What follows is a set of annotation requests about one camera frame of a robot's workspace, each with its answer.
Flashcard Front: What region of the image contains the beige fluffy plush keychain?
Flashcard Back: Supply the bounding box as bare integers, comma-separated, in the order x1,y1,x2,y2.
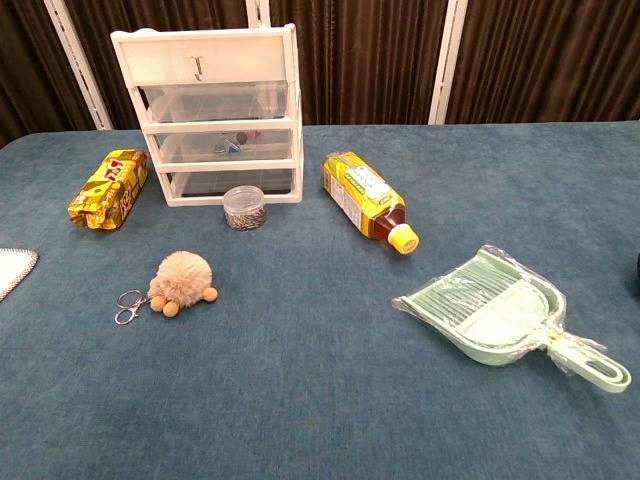
114,250,220,325

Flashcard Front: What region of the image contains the tea bottle yellow cap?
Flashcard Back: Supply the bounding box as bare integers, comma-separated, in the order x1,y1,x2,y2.
321,151,421,256

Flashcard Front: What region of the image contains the clear round jar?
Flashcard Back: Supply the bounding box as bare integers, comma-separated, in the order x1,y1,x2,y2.
222,185,269,232

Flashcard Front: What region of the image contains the transparent drawer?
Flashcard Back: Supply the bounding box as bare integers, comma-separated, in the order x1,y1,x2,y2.
137,82,290,124
164,168,295,197
149,129,294,164

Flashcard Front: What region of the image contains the white plastic drawer organizer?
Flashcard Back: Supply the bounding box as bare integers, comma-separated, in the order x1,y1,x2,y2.
110,23,305,208

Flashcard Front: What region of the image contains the blue felt table cover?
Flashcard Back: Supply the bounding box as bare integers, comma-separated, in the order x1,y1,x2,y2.
0,122,640,480

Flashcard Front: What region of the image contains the dark brown pleated curtain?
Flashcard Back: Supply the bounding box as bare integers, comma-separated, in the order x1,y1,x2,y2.
0,0,640,149

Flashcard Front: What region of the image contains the green dustpan brush set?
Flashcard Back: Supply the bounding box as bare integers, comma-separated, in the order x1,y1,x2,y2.
392,243,634,395

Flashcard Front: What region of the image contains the yellow snack bag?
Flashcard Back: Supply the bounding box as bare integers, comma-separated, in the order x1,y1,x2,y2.
67,148,150,231

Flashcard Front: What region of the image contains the white metal frame post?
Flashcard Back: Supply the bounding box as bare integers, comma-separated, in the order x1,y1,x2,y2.
427,0,469,126
43,0,114,131
248,0,272,30

